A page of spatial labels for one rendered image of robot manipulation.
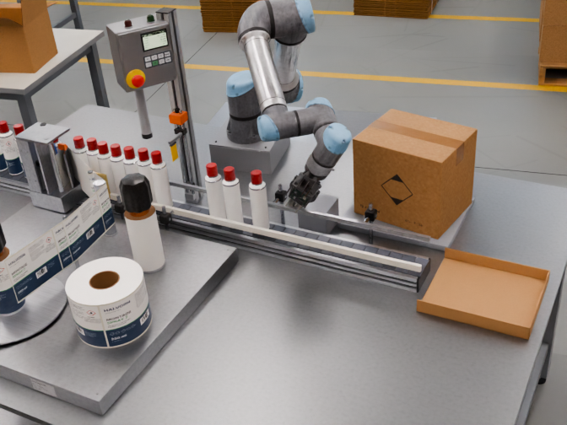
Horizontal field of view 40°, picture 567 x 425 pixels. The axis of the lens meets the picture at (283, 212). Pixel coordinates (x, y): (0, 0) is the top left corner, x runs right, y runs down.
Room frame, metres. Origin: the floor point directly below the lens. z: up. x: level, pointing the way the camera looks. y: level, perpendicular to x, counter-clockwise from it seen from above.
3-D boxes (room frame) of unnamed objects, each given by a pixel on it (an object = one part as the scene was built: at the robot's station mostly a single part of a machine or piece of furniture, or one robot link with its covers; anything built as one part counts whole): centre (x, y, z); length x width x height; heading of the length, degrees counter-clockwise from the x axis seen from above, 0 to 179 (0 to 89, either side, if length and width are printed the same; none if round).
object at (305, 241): (1.95, 0.10, 0.91); 1.07 x 0.01 x 0.02; 61
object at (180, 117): (2.17, 0.32, 1.05); 0.10 x 0.04 x 0.33; 151
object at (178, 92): (2.27, 0.30, 1.17); 0.04 x 0.04 x 0.67; 61
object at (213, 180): (2.05, 0.21, 0.98); 0.05 x 0.05 x 0.20
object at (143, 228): (1.84, 0.41, 1.03); 0.09 x 0.09 x 0.30
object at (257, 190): (1.98, 0.07, 0.98); 0.05 x 0.05 x 0.20
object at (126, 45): (2.25, 0.39, 1.38); 0.17 x 0.10 x 0.19; 116
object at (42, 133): (2.25, 0.75, 1.14); 0.14 x 0.11 x 0.01; 61
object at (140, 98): (2.29, 0.43, 1.18); 0.04 x 0.04 x 0.21
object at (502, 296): (1.64, -0.53, 0.85); 0.30 x 0.26 x 0.04; 61
